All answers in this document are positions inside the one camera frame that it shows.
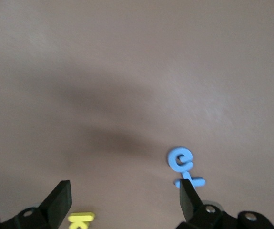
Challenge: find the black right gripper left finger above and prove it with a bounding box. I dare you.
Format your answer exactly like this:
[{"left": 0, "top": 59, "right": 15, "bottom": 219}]
[{"left": 0, "top": 180, "right": 72, "bottom": 229}]

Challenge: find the blue foam letter t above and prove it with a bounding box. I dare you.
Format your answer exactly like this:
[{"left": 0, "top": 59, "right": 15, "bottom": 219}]
[{"left": 173, "top": 170, "right": 206, "bottom": 189}]

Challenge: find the blue foam letter e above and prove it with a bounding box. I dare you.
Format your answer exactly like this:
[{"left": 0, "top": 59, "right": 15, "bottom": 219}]
[{"left": 167, "top": 147, "right": 195, "bottom": 172}]

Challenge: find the brown table cover mat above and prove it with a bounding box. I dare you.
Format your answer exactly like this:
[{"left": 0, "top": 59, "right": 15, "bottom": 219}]
[{"left": 0, "top": 0, "right": 274, "bottom": 229}]

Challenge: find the yellow foam letter k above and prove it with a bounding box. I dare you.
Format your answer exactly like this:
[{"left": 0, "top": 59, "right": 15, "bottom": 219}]
[{"left": 67, "top": 211, "right": 96, "bottom": 229}]

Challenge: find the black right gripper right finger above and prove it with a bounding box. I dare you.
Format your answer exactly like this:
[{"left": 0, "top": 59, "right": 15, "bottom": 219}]
[{"left": 176, "top": 178, "right": 274, "bottom": 229}]

